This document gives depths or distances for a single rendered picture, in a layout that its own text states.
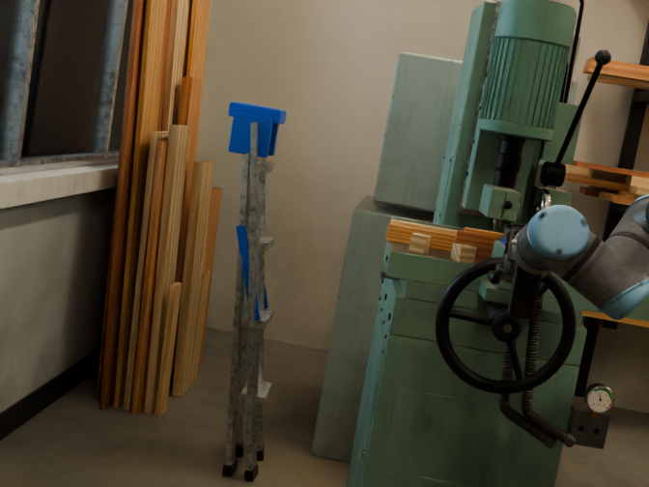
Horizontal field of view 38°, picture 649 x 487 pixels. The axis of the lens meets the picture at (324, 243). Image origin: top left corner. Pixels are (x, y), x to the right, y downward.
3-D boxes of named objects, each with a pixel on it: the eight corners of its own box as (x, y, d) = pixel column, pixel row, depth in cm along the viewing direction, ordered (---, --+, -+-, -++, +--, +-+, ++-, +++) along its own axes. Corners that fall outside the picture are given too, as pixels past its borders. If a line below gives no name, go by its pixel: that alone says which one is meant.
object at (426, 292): (404, 298, 210) (408, 280, 210) (400, 280, 231) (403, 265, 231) (579, 327, 210) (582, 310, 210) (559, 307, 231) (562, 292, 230)
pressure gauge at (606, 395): (581, 418, 206) (589, 384, 205) (578, 414, 210) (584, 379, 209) (609, 423, 206) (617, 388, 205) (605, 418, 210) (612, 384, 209)
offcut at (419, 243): (428, 253, 214) (431, 236, 213) (423, 255, 211) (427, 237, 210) (412, 250, 215) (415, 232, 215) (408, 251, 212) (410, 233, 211)
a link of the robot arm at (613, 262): (671, 266, 152) (610, 217, 154) (641, 312, 147) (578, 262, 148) (640, 290, 160) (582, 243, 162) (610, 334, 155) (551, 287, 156)
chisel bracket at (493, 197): (485, 223, 219) (492, 187, 218) (477, 216, 233) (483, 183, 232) (516, 228, 219) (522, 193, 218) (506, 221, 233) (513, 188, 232)
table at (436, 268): (386, 284, 201) (391, 256, 200) (381, 261, 231) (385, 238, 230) (664, 331, 200) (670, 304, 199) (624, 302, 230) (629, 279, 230)
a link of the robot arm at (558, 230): (571, 272, 148) (521, 232, 149) (550, 285, 160) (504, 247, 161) (606, 228, 150) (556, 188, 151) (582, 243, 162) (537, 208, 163)
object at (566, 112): (541, 159, 238) (552, 100, 236) (534, 157, 247) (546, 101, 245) (574, 165, 238) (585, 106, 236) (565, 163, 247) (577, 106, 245)
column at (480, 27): (429, 277, 245) (481, -2, 234) (423, 263, 267) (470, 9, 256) (514, 291, 244) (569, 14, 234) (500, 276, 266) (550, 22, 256)
